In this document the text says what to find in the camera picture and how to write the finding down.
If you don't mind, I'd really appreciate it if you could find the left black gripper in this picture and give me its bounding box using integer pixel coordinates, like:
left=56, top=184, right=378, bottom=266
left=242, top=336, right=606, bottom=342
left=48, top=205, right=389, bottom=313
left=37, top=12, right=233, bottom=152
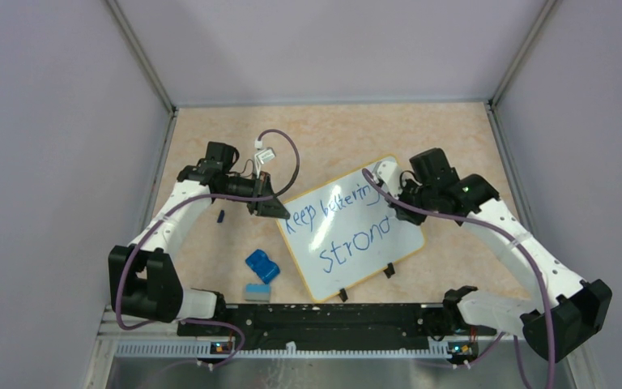
left=219, top=170, right=290, bottom=219

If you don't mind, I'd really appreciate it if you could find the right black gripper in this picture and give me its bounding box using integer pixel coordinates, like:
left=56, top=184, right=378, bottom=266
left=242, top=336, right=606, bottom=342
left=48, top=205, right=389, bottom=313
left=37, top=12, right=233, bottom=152
left=386, top=176, right=437, bottom=226

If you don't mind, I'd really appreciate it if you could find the yellow framed whiteboard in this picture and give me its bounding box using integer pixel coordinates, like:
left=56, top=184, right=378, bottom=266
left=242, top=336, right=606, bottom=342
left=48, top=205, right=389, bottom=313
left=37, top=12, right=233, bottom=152
left=278, top=168, right=427, bottom=302

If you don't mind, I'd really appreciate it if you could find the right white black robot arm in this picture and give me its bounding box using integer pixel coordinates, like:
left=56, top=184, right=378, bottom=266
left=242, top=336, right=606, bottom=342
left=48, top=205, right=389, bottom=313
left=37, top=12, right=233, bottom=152
left=373, top=147, right=613, bottom=362

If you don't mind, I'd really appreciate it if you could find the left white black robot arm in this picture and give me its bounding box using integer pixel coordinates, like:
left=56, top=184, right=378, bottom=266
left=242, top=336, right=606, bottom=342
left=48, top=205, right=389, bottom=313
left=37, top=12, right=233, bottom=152
left=108, top=141, right=290, bottom=335

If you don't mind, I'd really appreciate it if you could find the grey blue toy brick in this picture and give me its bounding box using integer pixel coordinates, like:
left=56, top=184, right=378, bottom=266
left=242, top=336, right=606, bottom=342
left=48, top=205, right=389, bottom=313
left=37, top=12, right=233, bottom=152
left=243, top=284, right=272, bottom=303

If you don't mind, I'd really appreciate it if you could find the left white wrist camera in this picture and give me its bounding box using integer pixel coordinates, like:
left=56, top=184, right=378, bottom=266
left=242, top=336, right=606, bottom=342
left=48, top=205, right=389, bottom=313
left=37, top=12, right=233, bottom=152
left=253, top=139, right=276, bottom=177

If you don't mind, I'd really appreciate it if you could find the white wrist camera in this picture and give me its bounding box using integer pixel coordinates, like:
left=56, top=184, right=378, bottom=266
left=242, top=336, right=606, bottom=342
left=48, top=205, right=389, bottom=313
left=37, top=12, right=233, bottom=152
left=372, top=160, right=404, bottom=199
left=253, top=139, right=276, bottom=177

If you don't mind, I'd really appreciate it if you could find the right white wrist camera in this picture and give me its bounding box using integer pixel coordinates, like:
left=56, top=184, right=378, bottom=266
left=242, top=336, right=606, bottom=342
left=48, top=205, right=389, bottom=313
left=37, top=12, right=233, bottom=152
left=372, top=160, right=404, bottom=199

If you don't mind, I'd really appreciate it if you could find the whiteboard wire stand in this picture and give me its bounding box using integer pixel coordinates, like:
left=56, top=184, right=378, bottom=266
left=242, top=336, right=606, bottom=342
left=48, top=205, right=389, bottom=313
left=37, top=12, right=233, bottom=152
left=337, top=262, right=396, bottom=302

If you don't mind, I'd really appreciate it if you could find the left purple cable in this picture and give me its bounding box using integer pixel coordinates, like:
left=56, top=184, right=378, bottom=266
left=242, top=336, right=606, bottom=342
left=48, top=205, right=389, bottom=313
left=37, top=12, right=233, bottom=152
left=113, top=128, right=301, bottom=371

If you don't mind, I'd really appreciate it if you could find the purple cable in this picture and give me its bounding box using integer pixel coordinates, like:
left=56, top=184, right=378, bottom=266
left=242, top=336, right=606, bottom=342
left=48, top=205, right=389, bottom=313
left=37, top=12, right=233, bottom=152
left=361, top=168, right=558, bottom=389
left=113, top=128, right=301, bottom=371

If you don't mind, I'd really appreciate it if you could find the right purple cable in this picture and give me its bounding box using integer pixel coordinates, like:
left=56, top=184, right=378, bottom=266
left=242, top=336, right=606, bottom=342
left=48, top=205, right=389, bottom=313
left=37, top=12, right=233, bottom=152
left=361, top=168, right=558, bottom=389

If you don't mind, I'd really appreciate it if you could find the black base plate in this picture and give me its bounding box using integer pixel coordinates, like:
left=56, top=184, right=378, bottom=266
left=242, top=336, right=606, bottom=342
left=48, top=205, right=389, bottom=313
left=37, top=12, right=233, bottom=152
left=177, top=303, right=472, bottom=351

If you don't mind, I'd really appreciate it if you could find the white slotted cable duct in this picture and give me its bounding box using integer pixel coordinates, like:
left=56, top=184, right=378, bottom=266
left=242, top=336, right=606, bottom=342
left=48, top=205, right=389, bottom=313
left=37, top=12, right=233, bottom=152
left=114, top=340, right=452, bottom=359

